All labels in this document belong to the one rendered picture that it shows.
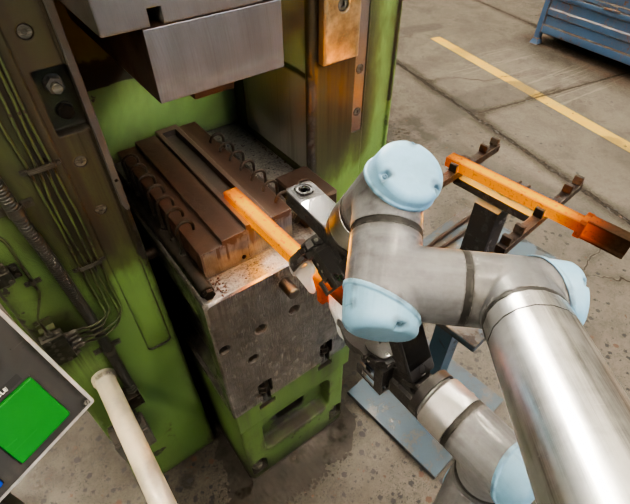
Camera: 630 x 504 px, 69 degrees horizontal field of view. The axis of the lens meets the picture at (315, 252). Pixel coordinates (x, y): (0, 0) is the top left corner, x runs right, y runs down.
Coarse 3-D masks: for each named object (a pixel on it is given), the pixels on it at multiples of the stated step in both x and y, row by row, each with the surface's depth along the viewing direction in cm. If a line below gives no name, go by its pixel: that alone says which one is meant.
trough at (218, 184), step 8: (168, 136) 109; (176, 136) 109; (176, 144) 107; (184, 144) 107; (184, 152) 104; (192, 152) 104; (192, 160) 102; (200, 160) 102; (200, 168) 100; (208, 168) 100; (208, 176) 98; (216, 176) 98; (224, 176) 95; (216, 184) 96; (224, 184) 96; (232, 184) 93
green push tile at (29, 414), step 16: (32, 384) 58; (16, 400) 56; (32, 400) 58; (48, 400) 59; (0, 416) 55; (16, 416) 56; (32, 416) 58; (48, 416) 59; (64, 416) 60; (0, 432) 55; (16, 432) 56; (32, 432) 57; (48, 432) 59; (16, 448) 56; (32, 448) 57
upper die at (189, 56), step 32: (128, 32) 59; (160, 32) 56; (192, 32) 58; (224, 32) 61; (256, 32) 64; (128, 64) 66; (160, 64) 58; (192, 64) 61; (224, 64) 63; (256, 64) 66; (160, 96) 60
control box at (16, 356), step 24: (0, 312) 56; (0, 336) 56; (24, 336) 58; (0, 360) 56; (24, 360) 58; (48, 360) 60; (0, 384) 56; (48, 384) 60; (72, 384) 62; (72, 408) 62; (0, 456) 55
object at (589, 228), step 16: (448, 160) 104; (464, 160) 103; (480, 176) 100; (496, 176) 99; (512, 192) 96; (528, 192) 95; (544, 208) 92; (560, 208) 91; (576, 224) 89; (592, 224) 87; (608, 224) 86; (592, 240) 89; (608, 240) 86; (624, 240) 84
